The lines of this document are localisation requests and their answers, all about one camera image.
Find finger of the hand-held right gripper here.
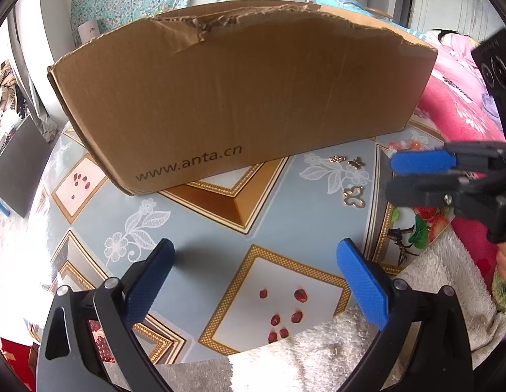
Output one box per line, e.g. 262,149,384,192
386,173,506,229
389,141,506,174

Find cluttered pile of belongings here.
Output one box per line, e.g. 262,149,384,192
0,59,33,139

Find black cabinet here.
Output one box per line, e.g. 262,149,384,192
0,114,50,219

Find pink orange bead bracelet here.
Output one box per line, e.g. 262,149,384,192
388,139,431,156

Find white wardrobe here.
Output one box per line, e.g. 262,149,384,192
408,0,506,45

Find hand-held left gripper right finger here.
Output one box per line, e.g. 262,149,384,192
337,238,474,392

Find white rolled paper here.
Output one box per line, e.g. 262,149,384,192
77,20,99,43

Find white fleece robe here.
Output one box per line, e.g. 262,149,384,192
229,226,506,392

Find wooden chair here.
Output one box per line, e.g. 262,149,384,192
365,6,394,21

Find red bag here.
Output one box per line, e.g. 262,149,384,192
0,337,37,392

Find pink cartoon print pillow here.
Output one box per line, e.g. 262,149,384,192
424,28,482,64

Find pink floral blanket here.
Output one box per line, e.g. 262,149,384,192
416,28,506,254

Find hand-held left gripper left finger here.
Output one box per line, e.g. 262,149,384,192
36,238,176,392

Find brown cardboard box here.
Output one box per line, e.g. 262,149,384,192
47,0,438,197

